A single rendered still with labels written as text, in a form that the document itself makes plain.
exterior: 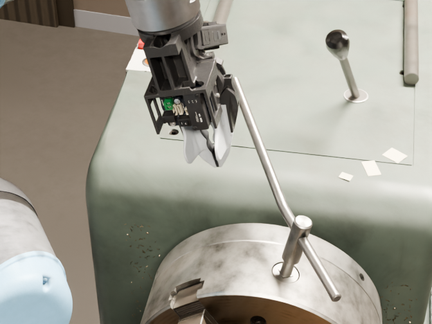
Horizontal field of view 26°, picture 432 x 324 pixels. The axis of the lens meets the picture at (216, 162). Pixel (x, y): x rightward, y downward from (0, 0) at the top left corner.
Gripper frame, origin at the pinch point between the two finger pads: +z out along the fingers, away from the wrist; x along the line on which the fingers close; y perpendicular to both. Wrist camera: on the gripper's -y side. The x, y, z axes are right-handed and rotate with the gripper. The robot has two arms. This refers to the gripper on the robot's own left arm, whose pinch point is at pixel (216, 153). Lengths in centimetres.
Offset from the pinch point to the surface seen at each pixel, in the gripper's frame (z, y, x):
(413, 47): 11.7, -38.5, 21.6
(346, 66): 3.3, -21.9, 13.7
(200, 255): 11.5, 5.4, -4.0
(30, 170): 107, -147, -121
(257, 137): 0.8, -3.6, 4.4
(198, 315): 13.5, 13.7, -3.2
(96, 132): 111, -171, -105
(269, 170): 2.9, 0.4, 6.0
